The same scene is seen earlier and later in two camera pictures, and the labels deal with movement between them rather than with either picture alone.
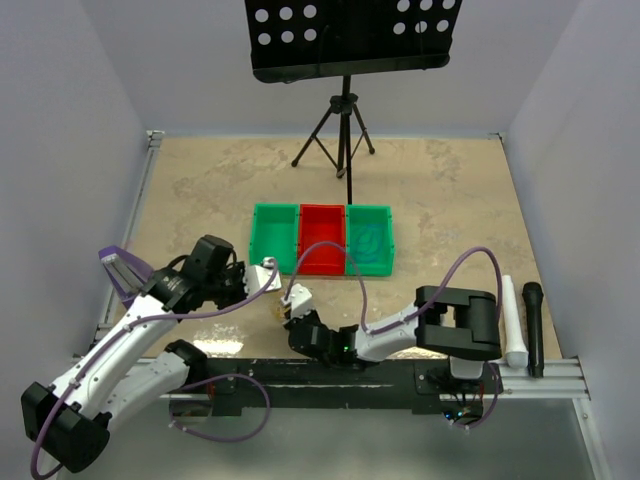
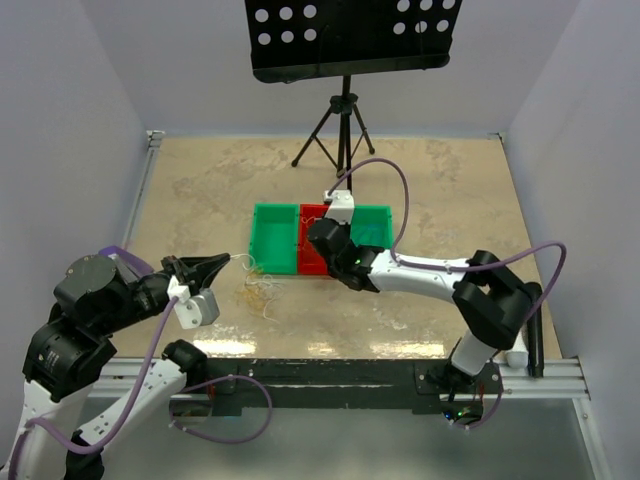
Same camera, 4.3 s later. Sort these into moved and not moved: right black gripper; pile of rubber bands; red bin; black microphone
Moved: right black gripper; pile of rubber bands
Not moved: red bin; black microphone
